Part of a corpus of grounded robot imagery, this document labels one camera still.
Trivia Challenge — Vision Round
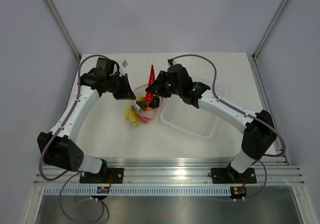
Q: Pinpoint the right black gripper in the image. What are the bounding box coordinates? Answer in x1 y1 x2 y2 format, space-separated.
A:
147 71 183 99

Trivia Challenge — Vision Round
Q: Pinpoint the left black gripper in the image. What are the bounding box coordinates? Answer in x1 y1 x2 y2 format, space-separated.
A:
106 73 136 100

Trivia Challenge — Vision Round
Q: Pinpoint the yellow banana bunch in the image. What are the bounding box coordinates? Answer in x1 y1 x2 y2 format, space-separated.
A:
124 103 139 126

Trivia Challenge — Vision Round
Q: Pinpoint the green avocado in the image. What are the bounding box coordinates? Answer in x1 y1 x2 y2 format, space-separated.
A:
135 101 148 111

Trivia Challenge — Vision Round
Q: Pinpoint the clear zip bag orange zipper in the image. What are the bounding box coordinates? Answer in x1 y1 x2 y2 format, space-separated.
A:
124 84 164 131

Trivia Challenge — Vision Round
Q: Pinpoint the red chili pepper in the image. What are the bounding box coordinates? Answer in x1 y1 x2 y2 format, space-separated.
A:
145 64 155 103

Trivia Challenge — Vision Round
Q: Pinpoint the red dragon fruit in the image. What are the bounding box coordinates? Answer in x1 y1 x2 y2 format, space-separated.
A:
137 107 155 124

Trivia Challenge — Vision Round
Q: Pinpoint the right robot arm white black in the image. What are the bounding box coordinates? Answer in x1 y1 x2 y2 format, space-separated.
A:
146 64 277 183

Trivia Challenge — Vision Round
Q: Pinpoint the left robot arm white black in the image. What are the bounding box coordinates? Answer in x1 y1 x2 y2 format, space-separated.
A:
37 54 136 183

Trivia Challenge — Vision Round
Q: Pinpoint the white plastic perforated basket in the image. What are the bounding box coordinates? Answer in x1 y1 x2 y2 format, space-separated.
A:
160 95 221 140

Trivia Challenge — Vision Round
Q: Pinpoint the left small circuit board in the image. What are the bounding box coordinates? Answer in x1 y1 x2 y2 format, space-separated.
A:
96 186 110 194

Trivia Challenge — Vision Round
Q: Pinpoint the small circuit board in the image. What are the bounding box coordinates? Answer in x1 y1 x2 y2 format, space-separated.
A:
96 186 110 194
230 186 247 198

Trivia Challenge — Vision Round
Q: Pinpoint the right small circuit board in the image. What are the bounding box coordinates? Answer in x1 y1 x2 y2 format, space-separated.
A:
230 186 247 198

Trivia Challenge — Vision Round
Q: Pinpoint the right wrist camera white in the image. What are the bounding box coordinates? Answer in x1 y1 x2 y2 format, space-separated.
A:
167 59 178 67

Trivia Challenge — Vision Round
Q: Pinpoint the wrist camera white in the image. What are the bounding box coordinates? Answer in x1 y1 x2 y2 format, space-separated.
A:
118 60 128 76
167 59 178 67

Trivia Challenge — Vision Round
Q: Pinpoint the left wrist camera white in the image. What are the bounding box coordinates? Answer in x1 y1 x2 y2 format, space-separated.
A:
118 60 128 76

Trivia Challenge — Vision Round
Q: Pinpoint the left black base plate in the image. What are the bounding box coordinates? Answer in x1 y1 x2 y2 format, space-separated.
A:
79 168 124 184

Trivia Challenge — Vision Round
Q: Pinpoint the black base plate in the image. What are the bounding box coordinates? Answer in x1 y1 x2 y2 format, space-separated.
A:
79 168 124 184
208 167 257 184

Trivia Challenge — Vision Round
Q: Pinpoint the aluminium mounting rail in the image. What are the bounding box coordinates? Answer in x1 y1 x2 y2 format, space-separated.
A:
33 157 306 187

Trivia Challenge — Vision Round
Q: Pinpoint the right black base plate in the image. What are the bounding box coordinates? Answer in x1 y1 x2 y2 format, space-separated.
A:
208 167 257 184

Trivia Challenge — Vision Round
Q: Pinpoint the left aluminium frame post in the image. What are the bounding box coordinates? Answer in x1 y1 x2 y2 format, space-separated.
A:
43 0 82 63

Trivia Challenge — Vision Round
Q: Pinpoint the aluminium frame post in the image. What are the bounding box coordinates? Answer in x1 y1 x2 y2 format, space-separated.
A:
252 0 291 61
43 0 82 63

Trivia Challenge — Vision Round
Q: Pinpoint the white slotted cable duct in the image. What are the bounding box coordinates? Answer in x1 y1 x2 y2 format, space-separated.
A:
44 186 231 197

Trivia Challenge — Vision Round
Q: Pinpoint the right aluminium frame post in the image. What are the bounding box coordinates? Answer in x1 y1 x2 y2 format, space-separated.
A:
252 0 291 61

